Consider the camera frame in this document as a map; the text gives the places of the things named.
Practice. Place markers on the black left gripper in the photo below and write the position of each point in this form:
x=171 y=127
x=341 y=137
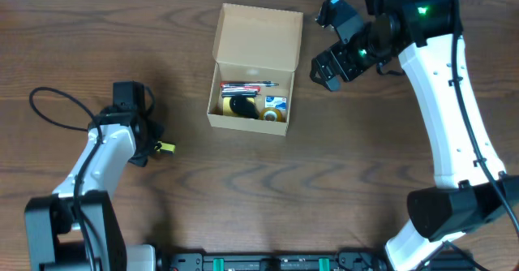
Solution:
x=152 y=142

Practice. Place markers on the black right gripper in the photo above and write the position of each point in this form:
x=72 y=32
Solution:
x=338 y=60

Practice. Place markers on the yellow highlighter marker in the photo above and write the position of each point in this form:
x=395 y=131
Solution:
x=165 y=148

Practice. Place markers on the white blue eraser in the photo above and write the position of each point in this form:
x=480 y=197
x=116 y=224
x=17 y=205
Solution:
x=279 y=103

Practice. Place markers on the yellow adhesive tape roll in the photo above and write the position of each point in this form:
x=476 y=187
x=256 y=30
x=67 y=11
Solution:
x=271 y=114

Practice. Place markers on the cardboard box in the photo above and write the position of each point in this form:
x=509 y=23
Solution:
x=255 y=44

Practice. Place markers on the black ballpoint pen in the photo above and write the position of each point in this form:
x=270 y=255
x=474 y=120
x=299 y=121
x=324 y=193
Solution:
x=232 y=84

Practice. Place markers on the red multi-tool pocket knife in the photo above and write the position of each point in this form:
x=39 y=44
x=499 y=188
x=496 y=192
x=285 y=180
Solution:
x=240 y=91

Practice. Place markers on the black correction tape dispenser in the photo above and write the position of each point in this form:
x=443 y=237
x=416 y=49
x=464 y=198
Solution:
x=243 y=107

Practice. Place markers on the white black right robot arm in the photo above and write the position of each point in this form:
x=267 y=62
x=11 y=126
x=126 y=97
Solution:
x=472 y=187

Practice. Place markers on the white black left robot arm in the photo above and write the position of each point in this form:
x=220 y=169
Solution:
x=75 y=227

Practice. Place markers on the yellow sticky note pad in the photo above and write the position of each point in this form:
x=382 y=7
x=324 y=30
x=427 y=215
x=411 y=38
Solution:
x=226 y=109

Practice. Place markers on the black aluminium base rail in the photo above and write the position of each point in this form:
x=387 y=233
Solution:
x=342 y=261

